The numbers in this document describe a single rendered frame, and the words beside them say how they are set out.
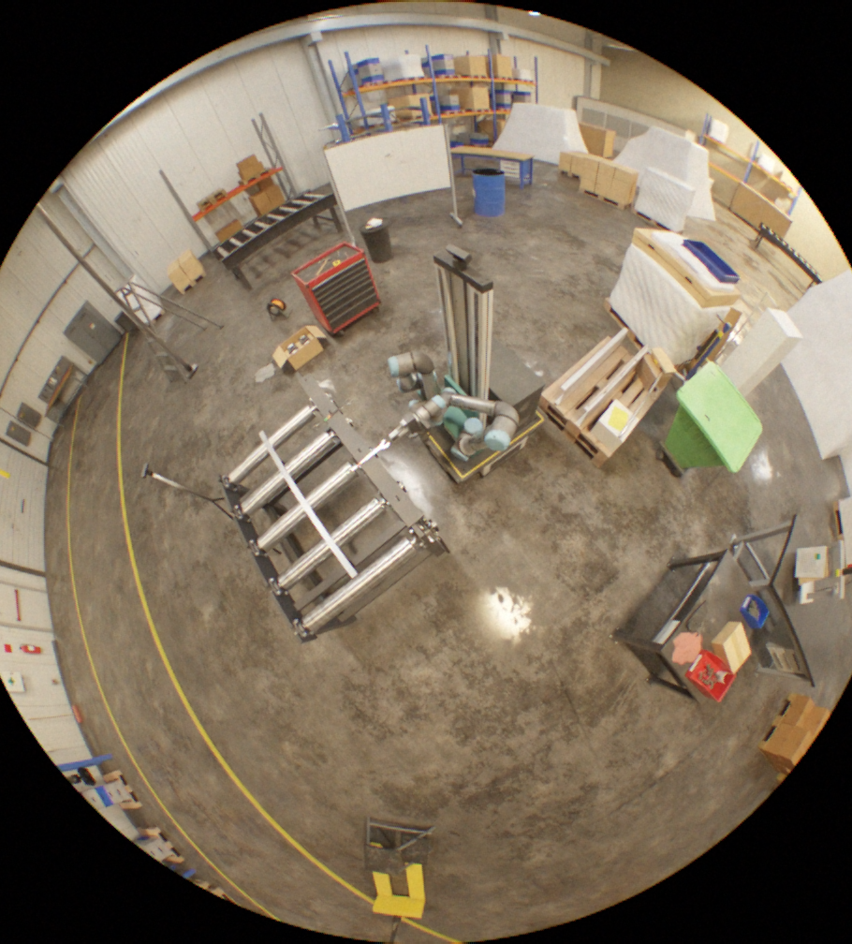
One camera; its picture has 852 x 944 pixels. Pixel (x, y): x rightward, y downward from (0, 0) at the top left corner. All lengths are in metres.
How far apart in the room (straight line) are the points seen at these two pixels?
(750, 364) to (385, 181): 5.37
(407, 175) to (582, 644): 6.34
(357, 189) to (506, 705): 6.63
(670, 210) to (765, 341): 5.33
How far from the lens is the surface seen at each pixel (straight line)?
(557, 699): 2.85
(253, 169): 10.06
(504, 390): 2.07
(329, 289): 3.52
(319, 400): 1.86
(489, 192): 6.26
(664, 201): 8.41
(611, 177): 8.65
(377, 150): 5.49
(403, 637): 2.63
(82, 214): 11.12
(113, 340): 11.39
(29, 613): 10.08
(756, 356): 3.64
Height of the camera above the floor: 2.53
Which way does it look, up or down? 69 degrees down
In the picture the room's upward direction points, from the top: 21 degrees counter-clockwise
